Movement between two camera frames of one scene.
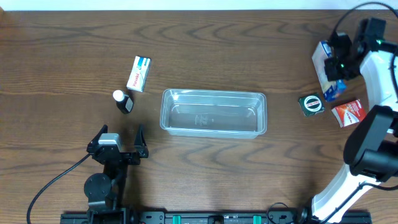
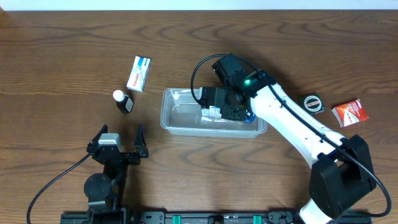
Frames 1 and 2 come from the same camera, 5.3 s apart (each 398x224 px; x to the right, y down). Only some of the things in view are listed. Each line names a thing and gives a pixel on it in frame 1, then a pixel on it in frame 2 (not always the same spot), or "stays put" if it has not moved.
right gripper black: [331, 68] -> [233, 114]
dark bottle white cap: [124, 102] stays put
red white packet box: [349, 114] stays put
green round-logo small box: [311, 104] stays put
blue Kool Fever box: [333, 89] -> [216, 112]
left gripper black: [141, 150] stays put
